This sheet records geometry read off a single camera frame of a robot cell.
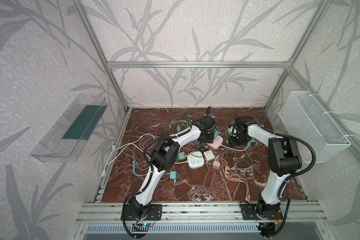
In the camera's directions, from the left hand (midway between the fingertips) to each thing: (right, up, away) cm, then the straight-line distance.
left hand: (213, 136), depth 98 cm
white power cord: (-68, -22, -8) cm, 72 cm away
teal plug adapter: (-24, -20, -14) cm, 35 cm away
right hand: (+14, -2, +1) cm, 14 cm away
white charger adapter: (-3, -11, -7) cm, 13 cm away
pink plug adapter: (+1, -16, -9) cm, 19 cm away
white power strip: (-12, -13, -9) cm, 20 cm away
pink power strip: (+3, -3, 0) cm, 4 cm away
